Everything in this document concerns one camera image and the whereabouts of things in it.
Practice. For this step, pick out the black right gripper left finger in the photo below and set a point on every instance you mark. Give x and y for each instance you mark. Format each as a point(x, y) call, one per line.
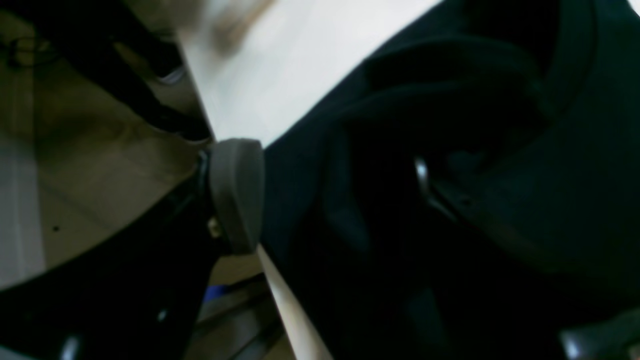
point(137, 295)

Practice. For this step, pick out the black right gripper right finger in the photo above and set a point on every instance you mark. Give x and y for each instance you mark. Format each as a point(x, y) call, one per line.
point(506, 297)

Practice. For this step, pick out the black T-shirt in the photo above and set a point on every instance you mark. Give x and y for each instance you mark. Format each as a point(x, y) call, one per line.
point(528, 106)

